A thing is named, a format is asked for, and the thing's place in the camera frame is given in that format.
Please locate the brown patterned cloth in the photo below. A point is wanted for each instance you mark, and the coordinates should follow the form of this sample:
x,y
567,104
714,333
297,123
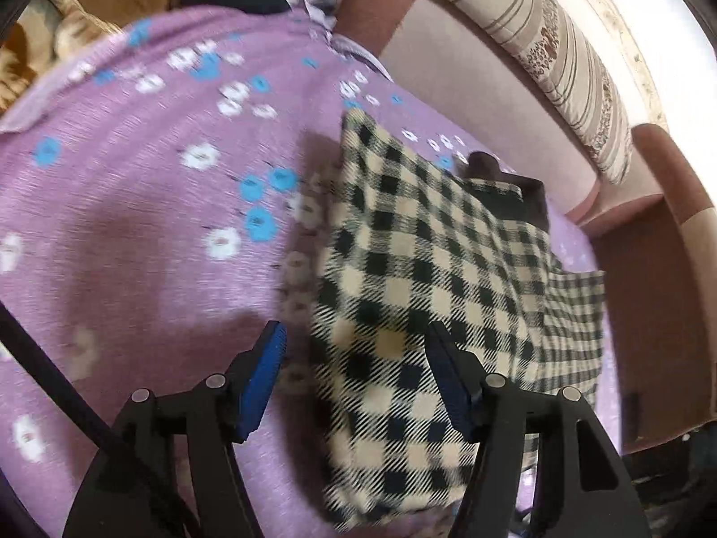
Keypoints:
x,y
73,11

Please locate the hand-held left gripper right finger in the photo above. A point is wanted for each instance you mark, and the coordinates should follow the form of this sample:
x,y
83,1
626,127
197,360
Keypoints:
x,y
448,375

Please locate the black and cream checkered coat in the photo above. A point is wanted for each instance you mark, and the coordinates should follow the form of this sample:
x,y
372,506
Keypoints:
x,y
425,291

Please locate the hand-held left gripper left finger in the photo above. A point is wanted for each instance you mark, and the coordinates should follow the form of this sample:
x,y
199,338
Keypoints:
x,y
263,375

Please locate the striped floral cushion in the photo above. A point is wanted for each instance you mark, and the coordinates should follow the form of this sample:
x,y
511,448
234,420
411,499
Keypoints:
x,y
560,67

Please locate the purple floral bed sheet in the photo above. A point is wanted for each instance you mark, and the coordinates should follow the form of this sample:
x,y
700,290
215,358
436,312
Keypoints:
x,y
140,235

